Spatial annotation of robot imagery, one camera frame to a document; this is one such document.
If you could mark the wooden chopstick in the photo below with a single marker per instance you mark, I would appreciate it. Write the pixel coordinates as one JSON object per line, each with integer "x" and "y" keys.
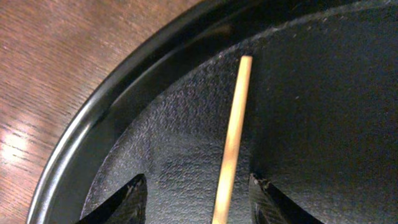
{"x": 232, "y": 143}

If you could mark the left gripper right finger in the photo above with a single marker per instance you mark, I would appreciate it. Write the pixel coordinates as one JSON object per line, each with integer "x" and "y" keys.
{"x": 270, "y": 205}

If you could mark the round black tray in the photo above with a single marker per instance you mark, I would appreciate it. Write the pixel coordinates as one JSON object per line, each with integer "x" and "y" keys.
{"x": 320, "y": 122}

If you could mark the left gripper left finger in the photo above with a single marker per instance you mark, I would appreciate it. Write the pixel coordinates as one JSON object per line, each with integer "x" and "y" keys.
{"x": 127, "y": 205}

